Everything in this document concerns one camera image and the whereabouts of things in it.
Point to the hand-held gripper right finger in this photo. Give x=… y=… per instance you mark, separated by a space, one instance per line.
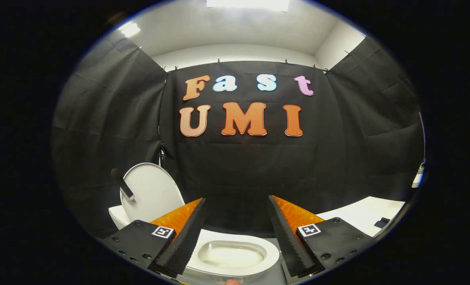
x=288 y=241

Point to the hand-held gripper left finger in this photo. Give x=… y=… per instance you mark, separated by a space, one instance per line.
x=187 y=237

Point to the white toilet lid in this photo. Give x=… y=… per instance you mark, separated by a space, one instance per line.
x=155 y=194

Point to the white toilet seat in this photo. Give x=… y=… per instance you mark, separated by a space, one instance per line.
x=272 y=253

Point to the white toilet body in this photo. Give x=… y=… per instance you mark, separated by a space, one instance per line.
x=118 y=218

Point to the white panelled cabinet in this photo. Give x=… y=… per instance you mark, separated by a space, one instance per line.
x=357 y=213

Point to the black backdrop cloth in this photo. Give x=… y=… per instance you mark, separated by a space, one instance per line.
x=238 y=170

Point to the small black block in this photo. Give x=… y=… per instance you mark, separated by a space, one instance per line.
x=382 y=222

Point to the white plastic object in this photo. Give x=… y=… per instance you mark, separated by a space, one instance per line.
x=417 y=180

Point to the ceiling light panel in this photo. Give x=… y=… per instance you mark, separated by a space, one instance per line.
x=246 y=4
x=130 y=30

